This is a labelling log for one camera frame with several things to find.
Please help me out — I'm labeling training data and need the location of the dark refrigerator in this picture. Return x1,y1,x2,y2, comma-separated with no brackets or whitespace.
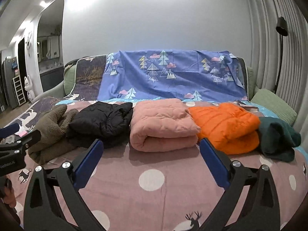
1,57,18,109

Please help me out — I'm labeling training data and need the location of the person's left hand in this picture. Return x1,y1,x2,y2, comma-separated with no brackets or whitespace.
1,176,17,208

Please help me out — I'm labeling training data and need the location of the orange puffer jacket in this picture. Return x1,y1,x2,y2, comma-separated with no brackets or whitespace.
189,103,260,155

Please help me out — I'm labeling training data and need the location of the black floor lamp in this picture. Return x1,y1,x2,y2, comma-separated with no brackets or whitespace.
274,16,288,93

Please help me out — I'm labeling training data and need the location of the dark landscape-print blanket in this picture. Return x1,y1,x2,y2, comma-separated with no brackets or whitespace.
9,55,106,132

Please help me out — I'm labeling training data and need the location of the black puffer jacket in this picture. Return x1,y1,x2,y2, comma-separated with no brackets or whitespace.
68,102,133,149

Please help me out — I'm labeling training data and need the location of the blue tree-print sheet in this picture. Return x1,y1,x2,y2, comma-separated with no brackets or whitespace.
96,49,249,103

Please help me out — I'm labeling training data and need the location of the green cushion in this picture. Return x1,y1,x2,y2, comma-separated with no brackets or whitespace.
250,89,297,126

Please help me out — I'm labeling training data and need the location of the white cat figurine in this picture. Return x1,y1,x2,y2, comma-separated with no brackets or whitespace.
24,75,35,102

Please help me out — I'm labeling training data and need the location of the dark green garment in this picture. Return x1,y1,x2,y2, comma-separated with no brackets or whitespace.
257,117,301,163

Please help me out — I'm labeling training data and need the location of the pink quilted jacket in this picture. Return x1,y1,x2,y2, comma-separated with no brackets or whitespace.
130,99,200,152

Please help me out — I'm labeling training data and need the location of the white small shelf rack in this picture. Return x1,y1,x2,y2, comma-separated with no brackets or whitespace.
12,76,26,106

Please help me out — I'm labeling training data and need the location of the pink polka-dot bed sheet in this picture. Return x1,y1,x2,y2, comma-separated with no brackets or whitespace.
10,144,307,230

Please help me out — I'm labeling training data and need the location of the grey curtain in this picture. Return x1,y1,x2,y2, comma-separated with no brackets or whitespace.
247,0,307,136

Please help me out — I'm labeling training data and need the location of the brown fleece garment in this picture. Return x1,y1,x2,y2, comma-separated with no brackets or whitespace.
28,104,78,165

